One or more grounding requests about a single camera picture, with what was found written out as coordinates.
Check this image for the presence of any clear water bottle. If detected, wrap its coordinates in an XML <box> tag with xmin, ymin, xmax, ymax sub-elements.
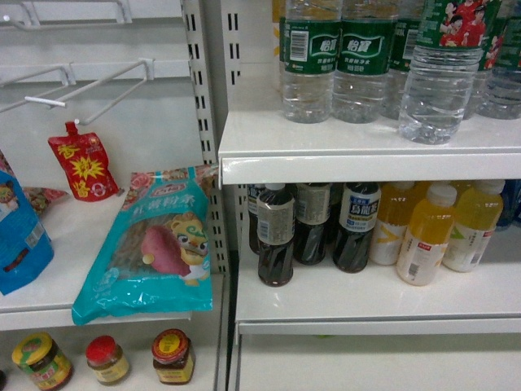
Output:
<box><xmin>398</xmin><ymin>1</ymin><xmax>502</xmax><ymax>145</ymax></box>

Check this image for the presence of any white shelf board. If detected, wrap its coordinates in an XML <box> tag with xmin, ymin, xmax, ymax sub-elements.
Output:
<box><xmin>235</xmin><ymin>227</ymin><xmax>520</xmax><ymax>336</ymax></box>
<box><xmin>0</xmin><ymin>191</ymin><xmax>212</xmax><ymax>332</ymax></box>
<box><xmin>217</xmin><ymin>60</ymin><xmax>521</xmax><ymax>191</ymax></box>

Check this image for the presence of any leftmost stocked water bottle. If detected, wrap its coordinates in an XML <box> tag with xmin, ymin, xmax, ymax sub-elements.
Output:
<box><xmin>282</xmin><ymin>0</ymin><xmax>342</xmax><ymax>124</ymax></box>

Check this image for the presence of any stocked water bottle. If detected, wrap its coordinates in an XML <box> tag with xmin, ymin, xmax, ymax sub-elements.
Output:
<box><xmin>478</xmin><ymin>1</ymin><xmax>520</xmax><ymax>120</ymax></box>
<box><xmin>282</xmin><ymin>0</ymin><xmax>342</xmax><ymax>124</ymax></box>
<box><xmin>332</xmin><ymin>1</ymin><xmax>398</xmax><ymax>124</ymax></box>
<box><xmin>381</xmin><ymin>0</ymin><xmax>424</xmax><ymax>120</ymax></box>

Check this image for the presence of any white perforated shelf upright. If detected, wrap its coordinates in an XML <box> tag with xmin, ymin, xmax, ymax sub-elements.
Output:
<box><xmin>181</xmin><ymin>1</ymin><xmax>231</xmax><ymax>275</ymax></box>

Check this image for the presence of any white left shelf board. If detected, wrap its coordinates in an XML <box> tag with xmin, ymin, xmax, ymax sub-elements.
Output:
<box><xmin>0</xmin><ymin>191</ymin><xmax>212</xmax><ymax>332</ymax></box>

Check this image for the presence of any left dark oolong tea bottle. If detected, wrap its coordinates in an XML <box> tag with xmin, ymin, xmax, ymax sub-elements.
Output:
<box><xmin>257</xmin><ymin>183</ymin><xmax>295</xmax><ymax>287</ymax></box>

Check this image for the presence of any dark oolong tea bottle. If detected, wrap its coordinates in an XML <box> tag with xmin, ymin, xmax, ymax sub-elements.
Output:
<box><xmin>333</xmin><ymin>182</ymin><xmax>381</xmax><ymax>273</ymax></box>
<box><xmin>257</xmin><ymin>183</ymin><xmax>295</xmax><ymax>287</ymax></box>
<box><xmin>293</xmin><ymin>182</ymin><xmax>331</xmax><ymax>266</ymax></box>

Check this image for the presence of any middle dark oolong tea bottle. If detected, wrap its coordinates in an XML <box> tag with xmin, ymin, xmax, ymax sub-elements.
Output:
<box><xmin>293</xmin><ymin>182</ymin><xmax>331</xmax><ymax>266</ymax></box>

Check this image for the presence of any right dark oolong tea bottle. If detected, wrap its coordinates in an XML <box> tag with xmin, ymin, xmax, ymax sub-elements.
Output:
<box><xmin>333</xmin><ymin>182</ymin><xmax>381</xmax><ymax>273</ymax></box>

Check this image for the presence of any teal sweet potato noodle bag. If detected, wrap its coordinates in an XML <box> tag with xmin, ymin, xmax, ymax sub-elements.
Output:
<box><xmin>72</xmin><ymin>165</ymin><xmax>218</xmax><ymax>325</ymax></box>

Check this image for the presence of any back left orange juice bottle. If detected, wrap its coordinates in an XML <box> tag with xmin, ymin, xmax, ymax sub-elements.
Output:
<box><xmin>369</xmin><ymin>181</ymin><xmax>418</xmax><ymax>266</ymax></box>

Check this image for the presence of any orange juice bottle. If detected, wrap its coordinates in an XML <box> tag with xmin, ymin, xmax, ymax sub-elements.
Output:
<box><xmin>443</xmin><ymin>179</ymin><xmax>506</xmax><ymax>272</ymax></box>
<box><xmin>369</xmin><ymin>181</ymin><xmax>418</xmax><ymax>266</ymax></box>
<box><xmin>396</xmin><ymin>182</ymin><xmax>457</xmax><ymax>286</ymax></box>

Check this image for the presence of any front orange juice bottle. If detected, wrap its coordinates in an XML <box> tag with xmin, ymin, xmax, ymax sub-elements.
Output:
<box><xmin>396</xmin><ymin>182</ymin><xmax>457</xmax><ymax>286</ymax></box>

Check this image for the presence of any white display hook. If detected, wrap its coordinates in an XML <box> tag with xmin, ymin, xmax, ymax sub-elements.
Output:
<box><xmin>24</xmin><ymin>57</ymin><xmax>156</xmax><ymax>125</ymax></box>

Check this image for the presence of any red sauce pouch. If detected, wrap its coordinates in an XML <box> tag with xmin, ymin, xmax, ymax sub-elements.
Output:
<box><xmin>48</xmin><ymin>121</ymin><xmax>120</xmax><ymax>202</ymax></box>

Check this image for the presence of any red lid sauce jar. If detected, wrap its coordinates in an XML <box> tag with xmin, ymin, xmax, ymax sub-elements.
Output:
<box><xmin>151</xmin><ymin>328</ymin><xmax>195</xmax><ymax>385</ymax></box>

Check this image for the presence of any right orange juice bottle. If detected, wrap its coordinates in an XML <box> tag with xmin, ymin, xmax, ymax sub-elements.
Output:
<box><xmin>443</xmin><ymin>179</ymin><xmax>506</xmax><ymax>272</ymax></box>

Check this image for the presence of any plain red lid jar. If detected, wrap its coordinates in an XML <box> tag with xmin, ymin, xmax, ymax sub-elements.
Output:
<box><xmin>85</xmin><ymin>335</ymin><xmax>130</xmax><ymax>385</ymax></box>

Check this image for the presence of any blue snack bag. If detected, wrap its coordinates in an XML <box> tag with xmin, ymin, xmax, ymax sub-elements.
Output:
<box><xmin>1</xmin><ymin>156</ymin><xmax>55</xmax><ymax>296</ymax></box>

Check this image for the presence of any lower left blue drink bottle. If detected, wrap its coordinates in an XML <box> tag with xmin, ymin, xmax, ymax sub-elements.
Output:
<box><xmin>496</xmin><ymin>179</ymin><xmax>520</xmax><ymax>231</ymax></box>

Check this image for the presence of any yellow lid sauce jar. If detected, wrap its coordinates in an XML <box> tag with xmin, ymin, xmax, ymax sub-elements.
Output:
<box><xmin>11</xmin><ymin>332</ymin><xmax>74</xmax><ymax>390</ymax></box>

